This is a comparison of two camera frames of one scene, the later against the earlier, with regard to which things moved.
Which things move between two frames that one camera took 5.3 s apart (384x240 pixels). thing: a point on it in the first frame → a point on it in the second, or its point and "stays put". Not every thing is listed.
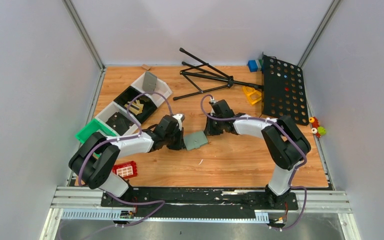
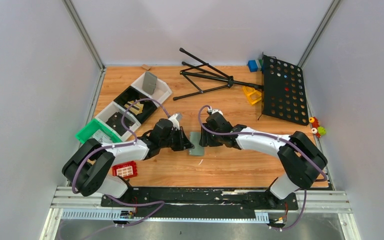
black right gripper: (210, 126) → (210, 135)
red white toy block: (126, 169) stays put
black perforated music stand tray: (284, 90) stays put
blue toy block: (252, 65) stays put
